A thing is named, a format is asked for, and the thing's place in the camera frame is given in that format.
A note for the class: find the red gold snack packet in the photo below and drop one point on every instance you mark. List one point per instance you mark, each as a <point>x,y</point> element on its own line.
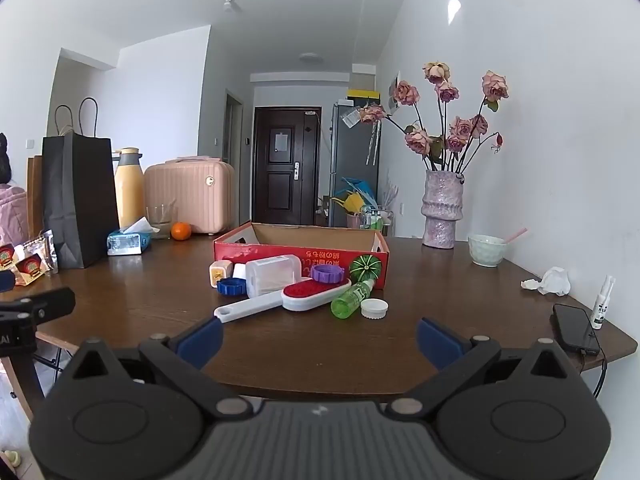
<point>22,265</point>

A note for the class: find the black smartphone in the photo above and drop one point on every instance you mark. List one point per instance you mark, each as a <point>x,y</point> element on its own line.
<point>575,327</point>

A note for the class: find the white plastic lid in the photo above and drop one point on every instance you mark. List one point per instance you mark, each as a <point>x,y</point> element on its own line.
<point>374,308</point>

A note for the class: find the yellow black box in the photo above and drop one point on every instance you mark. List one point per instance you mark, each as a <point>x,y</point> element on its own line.
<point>364,95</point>

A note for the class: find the pink hard-shell suitcase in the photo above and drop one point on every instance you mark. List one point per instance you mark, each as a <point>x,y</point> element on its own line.
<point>192,195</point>

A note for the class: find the blue plastic lid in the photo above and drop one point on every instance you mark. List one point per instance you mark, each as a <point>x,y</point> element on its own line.
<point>231,287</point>

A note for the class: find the clear drinking glass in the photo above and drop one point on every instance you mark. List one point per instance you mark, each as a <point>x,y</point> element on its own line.
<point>162,217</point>

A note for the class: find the green plastic bottle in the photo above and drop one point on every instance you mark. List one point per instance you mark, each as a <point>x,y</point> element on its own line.
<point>350,300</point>

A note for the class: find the pale green bowl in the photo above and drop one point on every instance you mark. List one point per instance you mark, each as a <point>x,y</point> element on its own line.
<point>486,251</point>

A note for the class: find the blue yellow plastic items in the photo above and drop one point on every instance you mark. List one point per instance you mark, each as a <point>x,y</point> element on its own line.
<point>352,195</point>

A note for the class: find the white red lint brush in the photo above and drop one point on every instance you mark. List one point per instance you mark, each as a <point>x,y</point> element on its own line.
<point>305,295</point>

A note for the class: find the white smoke detector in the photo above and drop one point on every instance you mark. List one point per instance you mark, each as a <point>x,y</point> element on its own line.
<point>229,2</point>

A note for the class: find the rack with small bottles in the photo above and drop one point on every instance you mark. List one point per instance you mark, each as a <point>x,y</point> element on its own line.
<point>372,220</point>

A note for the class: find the orange fruit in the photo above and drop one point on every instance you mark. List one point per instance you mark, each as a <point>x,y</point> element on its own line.
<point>181,231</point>

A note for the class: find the crumpled white tissue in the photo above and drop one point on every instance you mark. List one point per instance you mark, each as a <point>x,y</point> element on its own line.
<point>552,281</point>

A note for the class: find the purple plastic lid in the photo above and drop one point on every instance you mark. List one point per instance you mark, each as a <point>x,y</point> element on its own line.
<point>328,273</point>

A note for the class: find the red cardboard box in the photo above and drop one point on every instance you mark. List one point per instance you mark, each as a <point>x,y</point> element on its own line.
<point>295,255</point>

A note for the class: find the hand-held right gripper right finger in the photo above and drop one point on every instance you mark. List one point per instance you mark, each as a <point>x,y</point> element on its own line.
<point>439,344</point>

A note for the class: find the pink spoon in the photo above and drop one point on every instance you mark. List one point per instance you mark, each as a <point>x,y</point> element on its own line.
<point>515,235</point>

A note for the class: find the blue tissue pack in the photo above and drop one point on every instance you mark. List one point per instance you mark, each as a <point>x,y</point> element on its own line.
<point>127,242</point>

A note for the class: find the brown paper bag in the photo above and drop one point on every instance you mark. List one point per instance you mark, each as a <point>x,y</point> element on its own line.
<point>35,195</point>

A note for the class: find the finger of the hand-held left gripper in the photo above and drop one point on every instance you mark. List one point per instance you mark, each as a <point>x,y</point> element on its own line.
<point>52,304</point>

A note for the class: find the yellow thermos bottle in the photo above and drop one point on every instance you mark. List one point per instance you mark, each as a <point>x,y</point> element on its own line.
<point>129,190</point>

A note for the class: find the small white spray bottle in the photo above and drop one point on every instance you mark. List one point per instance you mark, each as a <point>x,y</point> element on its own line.
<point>601,307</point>

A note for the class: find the pink textured vase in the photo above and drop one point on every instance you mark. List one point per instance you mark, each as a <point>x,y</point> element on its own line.
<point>441,210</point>

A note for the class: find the silver foil packet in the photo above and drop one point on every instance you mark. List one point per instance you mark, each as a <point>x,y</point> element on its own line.
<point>42,250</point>

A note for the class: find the dark wooden door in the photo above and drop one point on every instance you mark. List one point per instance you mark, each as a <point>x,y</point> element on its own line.
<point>285,170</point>

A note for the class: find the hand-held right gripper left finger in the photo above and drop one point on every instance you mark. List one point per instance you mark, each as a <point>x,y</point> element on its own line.
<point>201,342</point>

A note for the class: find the black paper bag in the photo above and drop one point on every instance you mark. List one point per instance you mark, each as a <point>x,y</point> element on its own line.
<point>80,200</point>

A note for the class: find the clear plastic container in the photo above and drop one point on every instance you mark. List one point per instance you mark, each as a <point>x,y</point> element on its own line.
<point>272,275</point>

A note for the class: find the small yellow white box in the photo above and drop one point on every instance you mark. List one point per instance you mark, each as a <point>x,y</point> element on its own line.
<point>220,275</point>

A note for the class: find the grey refrigerator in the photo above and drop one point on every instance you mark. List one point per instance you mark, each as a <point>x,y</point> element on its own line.
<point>352,155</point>

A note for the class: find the dried pink roses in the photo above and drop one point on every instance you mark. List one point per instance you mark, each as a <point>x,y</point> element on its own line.
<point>457,130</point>

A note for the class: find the round ceiling light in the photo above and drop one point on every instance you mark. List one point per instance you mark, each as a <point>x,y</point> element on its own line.
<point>312,57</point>

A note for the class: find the wall poster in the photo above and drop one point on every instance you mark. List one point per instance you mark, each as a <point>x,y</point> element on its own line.
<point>396,90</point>

